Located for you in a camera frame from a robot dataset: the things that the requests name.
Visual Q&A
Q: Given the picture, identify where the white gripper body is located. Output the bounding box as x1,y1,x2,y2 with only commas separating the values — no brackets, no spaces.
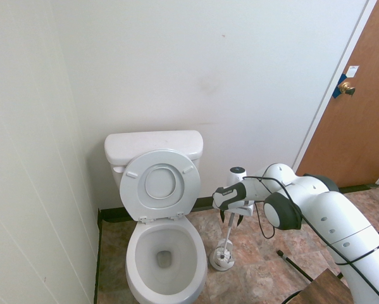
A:
227,202,256,218

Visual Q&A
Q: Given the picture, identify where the white toilet seat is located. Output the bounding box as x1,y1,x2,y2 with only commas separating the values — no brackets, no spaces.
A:
119,149,202,224

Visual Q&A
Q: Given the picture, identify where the white toilet bowl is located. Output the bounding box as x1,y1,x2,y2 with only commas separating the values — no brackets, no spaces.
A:
125,217,208,304

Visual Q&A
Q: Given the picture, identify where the white toilet tank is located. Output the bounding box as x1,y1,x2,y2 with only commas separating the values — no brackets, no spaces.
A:
108,155,201,194

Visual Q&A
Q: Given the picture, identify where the white toilet tank lid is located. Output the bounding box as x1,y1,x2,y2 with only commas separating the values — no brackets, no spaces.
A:
104,130,204,166

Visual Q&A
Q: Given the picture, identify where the white toilet brush holder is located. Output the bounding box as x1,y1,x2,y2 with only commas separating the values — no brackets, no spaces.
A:
209,239,236,272

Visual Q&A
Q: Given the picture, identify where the brown wooden door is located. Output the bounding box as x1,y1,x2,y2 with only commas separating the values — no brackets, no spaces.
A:
295,0,379,189

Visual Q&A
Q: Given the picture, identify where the white toilet brush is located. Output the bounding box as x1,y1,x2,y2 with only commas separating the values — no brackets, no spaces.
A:
216,211,236,263

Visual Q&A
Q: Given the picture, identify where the white door frame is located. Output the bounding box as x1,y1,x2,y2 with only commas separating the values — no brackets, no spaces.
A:
292,0,379,177

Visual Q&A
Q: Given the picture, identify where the brown wooden table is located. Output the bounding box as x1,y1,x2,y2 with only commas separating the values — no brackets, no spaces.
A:
282,268,364,304

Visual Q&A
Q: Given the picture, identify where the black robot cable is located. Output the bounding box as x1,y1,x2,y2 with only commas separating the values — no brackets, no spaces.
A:
241,175,379,304

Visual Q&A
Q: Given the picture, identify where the black floor cable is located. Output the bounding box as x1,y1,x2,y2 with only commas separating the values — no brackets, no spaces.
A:
282,289,304,304

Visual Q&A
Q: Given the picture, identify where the black baseboard beside toilet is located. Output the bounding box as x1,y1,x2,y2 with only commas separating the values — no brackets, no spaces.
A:
93,207,103,304

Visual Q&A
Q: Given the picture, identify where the blue tape strip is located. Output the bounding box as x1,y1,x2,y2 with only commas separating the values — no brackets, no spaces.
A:
332,72,350,99

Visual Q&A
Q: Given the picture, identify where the brass door knob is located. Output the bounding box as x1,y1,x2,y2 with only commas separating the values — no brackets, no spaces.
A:
339,80,356,98

